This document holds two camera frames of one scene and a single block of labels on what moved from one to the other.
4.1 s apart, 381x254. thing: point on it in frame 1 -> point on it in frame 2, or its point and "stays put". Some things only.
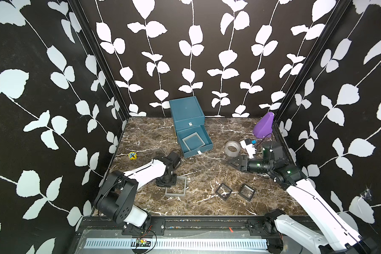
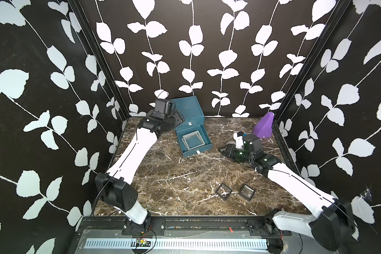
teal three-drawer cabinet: x=189 y=120 stays put
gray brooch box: x=193 y=141 stays put
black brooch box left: x=224 y=191 stays put
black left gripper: x=173 y=182 -> x=178 y=117
